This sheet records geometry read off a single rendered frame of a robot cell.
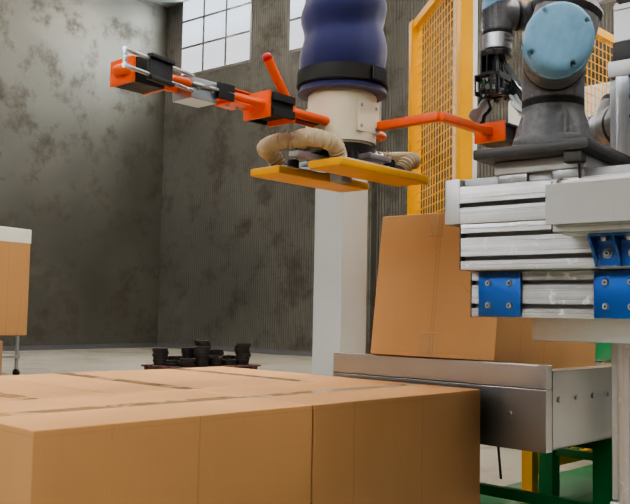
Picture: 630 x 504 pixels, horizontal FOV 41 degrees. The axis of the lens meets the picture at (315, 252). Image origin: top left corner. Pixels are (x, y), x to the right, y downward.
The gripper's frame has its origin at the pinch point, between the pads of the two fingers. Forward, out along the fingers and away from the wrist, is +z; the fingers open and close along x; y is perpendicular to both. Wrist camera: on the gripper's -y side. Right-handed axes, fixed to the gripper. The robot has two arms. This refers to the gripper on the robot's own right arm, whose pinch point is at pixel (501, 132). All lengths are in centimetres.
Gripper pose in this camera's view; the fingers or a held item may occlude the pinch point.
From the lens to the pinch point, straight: 220.9
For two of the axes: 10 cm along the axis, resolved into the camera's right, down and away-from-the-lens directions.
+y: -6.7, -0.6, -7.4
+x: 7.4, -0.4, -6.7
